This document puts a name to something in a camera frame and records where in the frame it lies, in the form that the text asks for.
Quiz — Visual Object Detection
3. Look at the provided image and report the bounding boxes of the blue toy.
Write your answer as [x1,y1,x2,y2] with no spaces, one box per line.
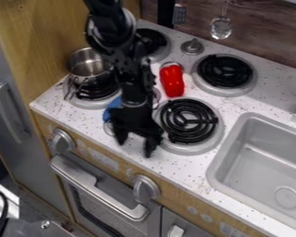
[101,95,125,124]

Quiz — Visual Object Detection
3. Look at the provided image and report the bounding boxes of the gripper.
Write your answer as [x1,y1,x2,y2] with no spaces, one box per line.
[106,101,166,159]

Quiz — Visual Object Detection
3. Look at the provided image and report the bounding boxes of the silver pot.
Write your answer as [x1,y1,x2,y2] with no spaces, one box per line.
[65,45,118,89]

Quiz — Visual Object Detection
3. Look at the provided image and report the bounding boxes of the toy sink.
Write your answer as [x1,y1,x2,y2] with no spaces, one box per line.
[204,112,296,233]

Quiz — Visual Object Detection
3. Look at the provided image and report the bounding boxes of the red toy pepper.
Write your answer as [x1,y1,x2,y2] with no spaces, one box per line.
[157,63,187,98]

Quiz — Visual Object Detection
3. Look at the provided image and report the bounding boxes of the toy stove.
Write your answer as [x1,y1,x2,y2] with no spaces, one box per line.
[61,19,260,156]

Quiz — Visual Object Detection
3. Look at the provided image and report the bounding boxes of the black cable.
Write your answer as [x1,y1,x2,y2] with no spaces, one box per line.
[0,186,11,237]

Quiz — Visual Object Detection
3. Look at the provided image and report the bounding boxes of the grey toy refrigerator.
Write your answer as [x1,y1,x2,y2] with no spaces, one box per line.
[0,22,72,218]

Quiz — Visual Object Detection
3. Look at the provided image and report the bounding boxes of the grey hanging spatula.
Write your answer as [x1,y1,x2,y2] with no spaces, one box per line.
[170,0,190,26]

